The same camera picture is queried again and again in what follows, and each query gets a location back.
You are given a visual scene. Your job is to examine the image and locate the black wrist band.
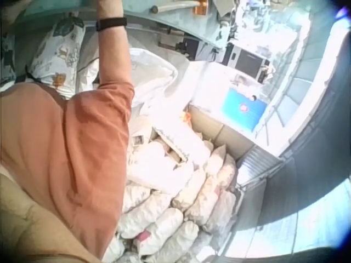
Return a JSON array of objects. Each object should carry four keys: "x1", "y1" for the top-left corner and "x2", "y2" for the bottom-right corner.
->
[{"x1": 95, "y1": 16, "x2": 128, "y2": 32}]

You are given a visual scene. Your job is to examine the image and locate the large white plastic bag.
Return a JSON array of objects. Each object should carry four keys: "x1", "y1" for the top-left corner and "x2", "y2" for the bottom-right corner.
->
[{"x1": 78, "y1": 47, "x2": 193, "y2": 116}]

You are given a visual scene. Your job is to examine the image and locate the person's legs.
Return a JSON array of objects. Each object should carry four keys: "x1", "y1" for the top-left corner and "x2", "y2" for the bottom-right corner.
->
[{"x1": 0, "y1": 13, "x2": 88, "y2": 99}]

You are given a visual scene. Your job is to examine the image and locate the person's right hand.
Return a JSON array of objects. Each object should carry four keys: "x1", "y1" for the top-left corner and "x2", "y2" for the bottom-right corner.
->
[{"x1": 93, "y1": 0, "x2": 124, "y2": 21}]

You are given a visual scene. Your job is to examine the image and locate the grey box appliance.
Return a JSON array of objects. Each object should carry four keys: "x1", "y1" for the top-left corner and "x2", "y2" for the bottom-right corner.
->
[{"x1": 222, "y1": 41, "x2": 276, "y2": 82}]

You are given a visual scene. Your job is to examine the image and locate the blue box with red mark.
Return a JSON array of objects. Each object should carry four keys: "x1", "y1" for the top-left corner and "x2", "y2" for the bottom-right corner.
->
[{"x1": 220, "y1": 88, "x2": 268, "y2": 132}]

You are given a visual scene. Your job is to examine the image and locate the brown cardboard carton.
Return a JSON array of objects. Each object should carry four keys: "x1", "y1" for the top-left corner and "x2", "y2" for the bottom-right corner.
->
[{"x1": 185, "y1": 104, "x2": 257, "y2": 161}]

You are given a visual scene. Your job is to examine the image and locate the heap of white filled sacks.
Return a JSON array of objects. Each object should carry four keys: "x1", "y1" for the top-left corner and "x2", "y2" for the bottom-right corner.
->
[{"x1": 101, "y1": 130, "x2": 239, "y2": 263}]

